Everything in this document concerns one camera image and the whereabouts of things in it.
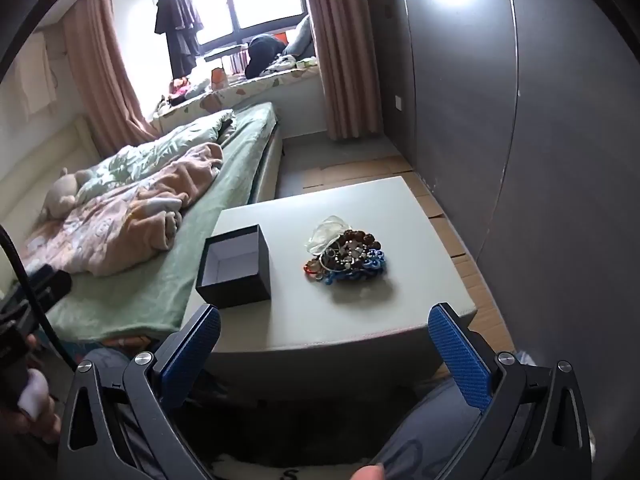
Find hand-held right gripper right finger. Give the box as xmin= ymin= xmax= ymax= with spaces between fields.
xmin=427 ymin=302 xmax=593 ymax=480

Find cream bed headboard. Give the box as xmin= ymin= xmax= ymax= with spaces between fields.
xmin=0 ymin=115 xmax=101 ymax=211

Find printed window seat cushion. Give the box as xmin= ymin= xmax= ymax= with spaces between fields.
xmin=151 ymin=62 xmax=321 ymax=133

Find bed with green sheet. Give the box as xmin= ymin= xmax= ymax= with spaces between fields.
xmin=0 ymin=101 xmax=283 ymax=346

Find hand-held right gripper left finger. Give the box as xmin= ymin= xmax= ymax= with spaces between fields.
xmin=57 ymin=304 xmax=223 ymax=480

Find pink curtain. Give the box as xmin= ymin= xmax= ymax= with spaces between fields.
xmin=62 ymin=0 xmax=161 ymax=161
xmin=299 ymin=0 xmax=383 ymax=141

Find pile of toys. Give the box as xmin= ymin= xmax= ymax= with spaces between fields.
xmin=157 ymin=77 xmax=211 ymax=111

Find grey wardrobe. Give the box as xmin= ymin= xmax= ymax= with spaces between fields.
xmin=366 ymin=0 xmax=521 ymax=256

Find white hanging cloth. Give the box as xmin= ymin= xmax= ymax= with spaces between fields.
xmin=12 ymin=35 xmax=58 ymax=116

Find beige plush toy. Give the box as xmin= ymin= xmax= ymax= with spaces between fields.
xmin=39 ymin=167 xmax=96 ymax=220

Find person's left hand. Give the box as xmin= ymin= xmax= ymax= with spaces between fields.
xmin=0 ymin=335 xmax=63 ymax=443

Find pink printed blanket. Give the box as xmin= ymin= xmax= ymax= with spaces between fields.
xmin=20 ymin=142 xmax=224 ymax=277

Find pile of jewelry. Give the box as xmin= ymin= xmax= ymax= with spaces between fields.
xmin=302 ymin=227 xmax=388 ymax=286

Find person's dark trousers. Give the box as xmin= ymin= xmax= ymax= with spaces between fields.
xmin=80 ymin=347 xmax=483 ymax=480

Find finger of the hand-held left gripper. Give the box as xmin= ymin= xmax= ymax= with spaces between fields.
xmin=0 ymin=266 xmax=73 ymax=318

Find dark bag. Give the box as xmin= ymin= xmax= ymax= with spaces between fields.
xmin=244 ymin=34 xmax=288 ymax=80

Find black jewelry box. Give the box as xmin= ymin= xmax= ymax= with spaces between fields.
xmin=195 ymin=225 xmax=273 ymax=309

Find dark hanging coat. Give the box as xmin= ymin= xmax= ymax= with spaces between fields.
xmin=154 ymin=0 xmax=205 ymax=77

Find white low table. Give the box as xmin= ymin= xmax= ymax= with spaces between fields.
xmin=182 ymin=176 xmax=478 ymax=401

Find clear plastic bag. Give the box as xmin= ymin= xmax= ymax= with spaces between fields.
xmin=305 ymin=215 xmax=351 ymax=256

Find grey pillow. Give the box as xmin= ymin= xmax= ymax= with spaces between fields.
xmin=282 ymin=14 xmax=317 ymax=60

